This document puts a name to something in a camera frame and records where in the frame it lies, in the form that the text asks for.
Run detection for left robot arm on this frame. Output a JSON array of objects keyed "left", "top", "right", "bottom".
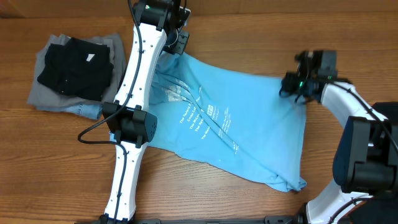
[{"left": 98, "top": 0, "right": 191, "bottom": 223}]

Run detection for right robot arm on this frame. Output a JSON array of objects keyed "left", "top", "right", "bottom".
[{"left": 279, "top": 50, "right": 397, "bottom": 223}]

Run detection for light blue printed t-shirt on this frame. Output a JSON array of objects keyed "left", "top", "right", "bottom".
[{"left": 149, "top": 53, "right": 307, "bottom": 192}]

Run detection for folded blue jeans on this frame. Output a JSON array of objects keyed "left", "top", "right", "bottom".
[{"left": 35, "top": 103, "right": 103, "bottom": 120}]

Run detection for black garment at right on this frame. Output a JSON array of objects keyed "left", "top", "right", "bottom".
[{"left": 372, "top": 102, "right": 398, "bottom": 124}]

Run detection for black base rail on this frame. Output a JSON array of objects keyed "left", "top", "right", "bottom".
[{"left": 75, "top": 215, "right": 295, "bottom": 224}]

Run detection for grey folded garment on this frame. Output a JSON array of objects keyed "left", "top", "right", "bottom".
[{"left": 27, "top": 33, "right": 127, "bottom": 108}]

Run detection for black folded shirt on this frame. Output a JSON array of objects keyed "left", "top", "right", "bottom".
[{"left": 37, "top": 37, "right": 114, "bottom": 101}]

